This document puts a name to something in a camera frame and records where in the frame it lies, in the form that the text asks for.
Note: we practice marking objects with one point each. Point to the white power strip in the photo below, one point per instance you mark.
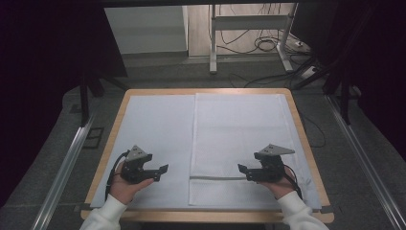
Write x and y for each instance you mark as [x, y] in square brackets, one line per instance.
[309, 72]

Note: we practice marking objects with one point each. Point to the black stand leg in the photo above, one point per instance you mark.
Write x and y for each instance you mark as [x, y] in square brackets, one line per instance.
[84, 99]
[344, 99]

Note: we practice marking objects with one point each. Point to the white cabinet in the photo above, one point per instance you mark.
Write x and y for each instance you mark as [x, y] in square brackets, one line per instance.
[143, 28]

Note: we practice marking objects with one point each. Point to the black tape piece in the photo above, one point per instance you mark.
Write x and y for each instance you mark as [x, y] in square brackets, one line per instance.
[82, 207]
[327, 210]

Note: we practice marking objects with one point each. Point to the person's left hand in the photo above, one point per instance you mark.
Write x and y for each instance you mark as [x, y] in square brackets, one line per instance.
[123, 188]

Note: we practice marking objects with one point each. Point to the aluminium floor rail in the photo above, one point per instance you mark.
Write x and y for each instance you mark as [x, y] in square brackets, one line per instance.
[364, 159]
[63, 172]

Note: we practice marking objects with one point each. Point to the pale blue table cloth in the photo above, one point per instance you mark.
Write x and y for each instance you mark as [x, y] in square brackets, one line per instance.
[159, 127]

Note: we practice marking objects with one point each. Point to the dark curtain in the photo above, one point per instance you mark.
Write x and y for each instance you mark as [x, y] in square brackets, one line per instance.
[376, 64]
[38, 80]

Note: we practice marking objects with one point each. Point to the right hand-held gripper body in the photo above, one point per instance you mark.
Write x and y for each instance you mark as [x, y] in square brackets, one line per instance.
[269, 167]

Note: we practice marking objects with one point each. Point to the person's right hand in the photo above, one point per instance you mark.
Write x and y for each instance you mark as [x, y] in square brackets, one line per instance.
[282, 188]

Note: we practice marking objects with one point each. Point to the black square floor frame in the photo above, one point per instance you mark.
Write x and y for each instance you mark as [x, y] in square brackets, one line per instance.
[86, 144]

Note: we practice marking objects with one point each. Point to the white metal stand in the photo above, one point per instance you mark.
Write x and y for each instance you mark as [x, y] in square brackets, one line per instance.
[249, 22]

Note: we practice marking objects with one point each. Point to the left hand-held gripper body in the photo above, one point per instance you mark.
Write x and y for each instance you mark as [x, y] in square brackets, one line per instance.
[135, 166]

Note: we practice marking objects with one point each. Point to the white mesh zipper bag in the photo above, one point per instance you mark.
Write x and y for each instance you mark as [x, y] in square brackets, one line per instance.
[236, 127]

